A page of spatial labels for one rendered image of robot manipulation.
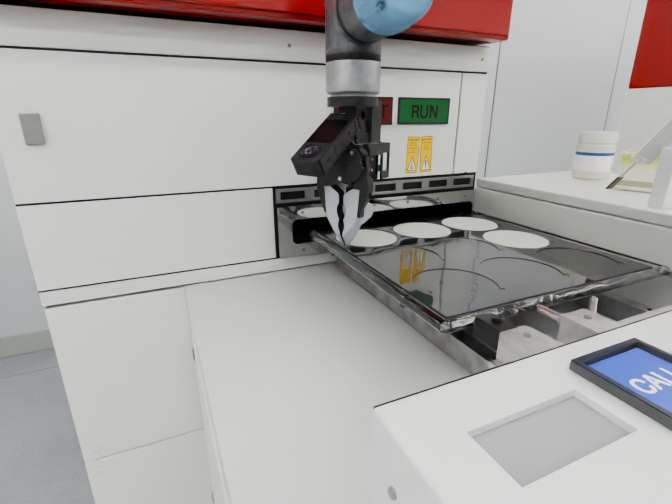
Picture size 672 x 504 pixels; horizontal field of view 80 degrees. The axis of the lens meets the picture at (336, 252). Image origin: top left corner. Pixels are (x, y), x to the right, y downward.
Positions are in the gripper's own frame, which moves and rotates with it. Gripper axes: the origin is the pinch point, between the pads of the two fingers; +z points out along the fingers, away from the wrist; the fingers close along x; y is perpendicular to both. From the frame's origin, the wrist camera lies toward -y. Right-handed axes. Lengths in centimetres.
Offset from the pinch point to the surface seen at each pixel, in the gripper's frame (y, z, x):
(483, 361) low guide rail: -9.1, 7.0, -24.7
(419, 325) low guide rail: -3.6, 8.5, -14.9
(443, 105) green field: 31.3, -19.5, -1.6
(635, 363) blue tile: -22.8, -4.8, -35.5
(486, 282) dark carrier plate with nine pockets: -0.4, 1.7, -21.7
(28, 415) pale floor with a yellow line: -17, 92, 136
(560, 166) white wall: 310, 19, 12
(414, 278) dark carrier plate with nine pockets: -4.5, 1.7, -14.1
